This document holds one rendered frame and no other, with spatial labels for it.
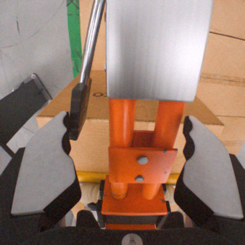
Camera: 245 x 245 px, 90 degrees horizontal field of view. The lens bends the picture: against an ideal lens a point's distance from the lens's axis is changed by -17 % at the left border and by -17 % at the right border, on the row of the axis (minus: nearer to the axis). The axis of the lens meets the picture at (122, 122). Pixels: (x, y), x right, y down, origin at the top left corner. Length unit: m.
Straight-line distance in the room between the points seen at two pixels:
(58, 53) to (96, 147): 1.06
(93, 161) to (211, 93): 0.64
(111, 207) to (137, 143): 0.09
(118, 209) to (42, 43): 1.29
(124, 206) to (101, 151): 0.16
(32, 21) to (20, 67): 0.41
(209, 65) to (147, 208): 0.66
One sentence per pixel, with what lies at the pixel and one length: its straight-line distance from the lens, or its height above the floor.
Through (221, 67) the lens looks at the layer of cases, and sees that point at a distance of 0.78.
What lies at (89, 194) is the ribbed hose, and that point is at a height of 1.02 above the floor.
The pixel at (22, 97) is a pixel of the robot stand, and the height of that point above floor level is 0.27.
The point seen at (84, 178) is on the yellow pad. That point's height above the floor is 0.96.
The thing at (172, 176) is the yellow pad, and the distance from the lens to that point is 0.40.
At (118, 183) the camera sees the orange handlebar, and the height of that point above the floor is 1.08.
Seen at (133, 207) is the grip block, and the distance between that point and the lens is 0.20.
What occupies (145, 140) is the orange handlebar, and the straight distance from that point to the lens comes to 0.15.
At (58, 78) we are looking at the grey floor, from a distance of 1.35.
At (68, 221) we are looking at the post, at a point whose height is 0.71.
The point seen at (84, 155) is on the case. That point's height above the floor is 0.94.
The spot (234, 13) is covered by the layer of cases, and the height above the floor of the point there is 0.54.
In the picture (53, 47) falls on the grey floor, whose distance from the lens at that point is 1.31.
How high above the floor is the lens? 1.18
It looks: 57 degrees down
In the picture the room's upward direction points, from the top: 178 degrees counter-clockwise
